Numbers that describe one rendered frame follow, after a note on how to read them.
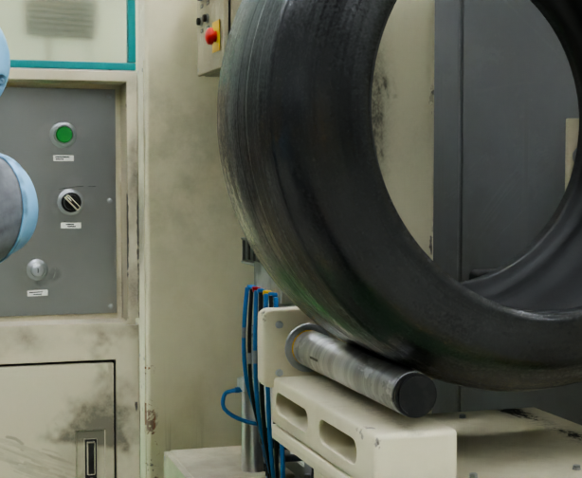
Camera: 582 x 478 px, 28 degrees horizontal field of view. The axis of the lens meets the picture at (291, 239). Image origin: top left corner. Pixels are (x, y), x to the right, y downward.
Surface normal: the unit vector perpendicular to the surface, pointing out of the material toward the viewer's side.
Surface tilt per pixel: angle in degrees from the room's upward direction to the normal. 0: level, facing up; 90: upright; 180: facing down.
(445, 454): 90
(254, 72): 83
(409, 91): 90
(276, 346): 90
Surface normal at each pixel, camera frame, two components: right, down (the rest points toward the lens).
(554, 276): 0.18, -0.09
